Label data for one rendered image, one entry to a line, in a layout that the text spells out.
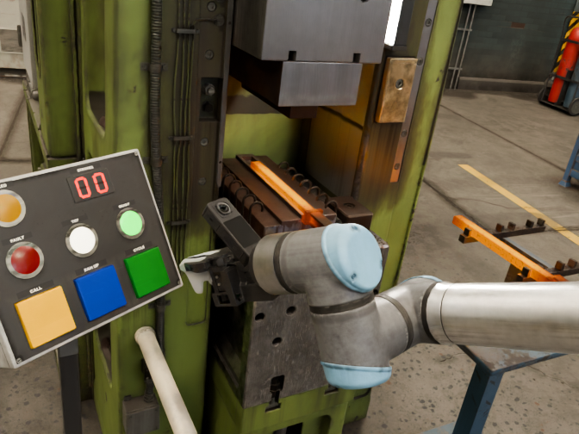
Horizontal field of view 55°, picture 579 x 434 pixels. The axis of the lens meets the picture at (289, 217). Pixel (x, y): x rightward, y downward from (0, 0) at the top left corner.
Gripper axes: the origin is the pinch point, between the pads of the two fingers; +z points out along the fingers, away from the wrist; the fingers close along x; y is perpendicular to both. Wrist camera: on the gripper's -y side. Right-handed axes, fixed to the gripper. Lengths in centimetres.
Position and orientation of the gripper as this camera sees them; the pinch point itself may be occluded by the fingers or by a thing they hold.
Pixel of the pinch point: (184, 261)
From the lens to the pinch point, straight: 97.2
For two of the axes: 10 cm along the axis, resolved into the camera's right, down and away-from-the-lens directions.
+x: 6.1, -2.8, 7.4
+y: 2.8, 9.5, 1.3
